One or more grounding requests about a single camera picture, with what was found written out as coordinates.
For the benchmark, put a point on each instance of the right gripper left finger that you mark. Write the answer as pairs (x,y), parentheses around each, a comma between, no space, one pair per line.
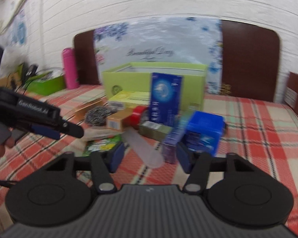
(102,165)

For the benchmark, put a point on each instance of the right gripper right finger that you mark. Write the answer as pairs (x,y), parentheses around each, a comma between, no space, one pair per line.
(197,165)

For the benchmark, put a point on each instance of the small green printed box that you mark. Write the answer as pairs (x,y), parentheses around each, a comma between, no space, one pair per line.
(101,145)

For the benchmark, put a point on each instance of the translucent shoe insole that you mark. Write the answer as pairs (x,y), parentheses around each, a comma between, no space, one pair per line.
(149,156)

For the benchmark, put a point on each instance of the white pink sock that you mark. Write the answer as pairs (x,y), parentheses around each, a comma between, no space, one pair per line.
(95,133)

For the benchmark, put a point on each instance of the blue plastic cube container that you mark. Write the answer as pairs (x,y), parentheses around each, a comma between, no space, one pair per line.
(203,132)

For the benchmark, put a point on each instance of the gold box with barcode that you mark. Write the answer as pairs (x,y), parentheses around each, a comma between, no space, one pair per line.
(120,120)

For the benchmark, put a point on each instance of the olive green small box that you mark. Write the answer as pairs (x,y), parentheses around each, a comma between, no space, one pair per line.
(154,131)

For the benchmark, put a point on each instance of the steel wool scrubber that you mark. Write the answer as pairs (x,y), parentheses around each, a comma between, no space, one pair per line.
(97,116)

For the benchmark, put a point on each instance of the red tape roll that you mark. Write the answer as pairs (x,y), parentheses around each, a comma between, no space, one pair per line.
(139,114)

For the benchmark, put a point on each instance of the yellow green medicine box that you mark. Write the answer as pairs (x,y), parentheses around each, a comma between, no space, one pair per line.
(129,99)

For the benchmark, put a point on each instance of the tall blue medicine box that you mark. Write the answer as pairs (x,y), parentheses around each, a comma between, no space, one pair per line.
(165,98)

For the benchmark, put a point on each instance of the green tray box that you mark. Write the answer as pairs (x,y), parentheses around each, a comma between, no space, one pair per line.
(46,83)

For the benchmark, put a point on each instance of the pink thermos bottle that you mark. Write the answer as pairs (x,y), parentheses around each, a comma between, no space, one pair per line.
(69,64)

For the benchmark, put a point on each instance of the plaid bed sheet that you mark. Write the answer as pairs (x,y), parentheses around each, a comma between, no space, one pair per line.
(264,133)

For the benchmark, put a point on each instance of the light green open box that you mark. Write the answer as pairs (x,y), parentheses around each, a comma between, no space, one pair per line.
(136,76)

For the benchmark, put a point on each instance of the floral Beautiful Day pillow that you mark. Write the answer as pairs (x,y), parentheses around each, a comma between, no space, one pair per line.
(197,40)

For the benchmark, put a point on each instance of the brown wooden headboard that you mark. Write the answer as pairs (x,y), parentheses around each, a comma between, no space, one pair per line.
(250,60)

